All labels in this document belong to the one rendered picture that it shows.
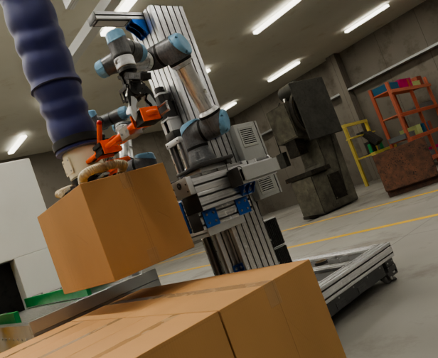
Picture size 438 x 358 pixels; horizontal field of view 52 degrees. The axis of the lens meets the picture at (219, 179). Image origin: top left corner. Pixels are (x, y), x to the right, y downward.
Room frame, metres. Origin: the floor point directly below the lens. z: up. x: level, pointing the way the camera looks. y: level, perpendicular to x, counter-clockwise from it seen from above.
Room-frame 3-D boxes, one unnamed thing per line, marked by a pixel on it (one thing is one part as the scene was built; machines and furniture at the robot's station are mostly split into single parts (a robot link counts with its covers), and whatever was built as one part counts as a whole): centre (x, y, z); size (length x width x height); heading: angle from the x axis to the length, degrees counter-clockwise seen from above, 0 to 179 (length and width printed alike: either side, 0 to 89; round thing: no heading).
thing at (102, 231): (2.07, 0.55, 0.87); 0.60 x 0.40 x 0.40; 40
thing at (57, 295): (3.64, 1.56, 0.60); 1.60 x 0.11 x 0.09; 40
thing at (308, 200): (8.88, -1.84, 1.36); 1.43 x 1.22 x 2.72; 130
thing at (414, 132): (10.78, -4.89, 1.11); 2.46 x 0.65 x 2.22; 131
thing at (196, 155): (2.30, 0.05, 1.09); 0.15 x 0.15 x 0.10
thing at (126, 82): (1.65, 0.19, 1.35); 0.09 x 0.08 x 0.12; 41
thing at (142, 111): (1.62, 0.18, 1.20); 0.08 x 0.07 x 0.05; 41
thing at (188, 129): (2.30, 0.04, 1.20); 0.13 x 0.12 x 0.14; 67
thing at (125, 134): (1.73, 0.26, 1.20); 0.07 x 0.07 x 0.04; 41
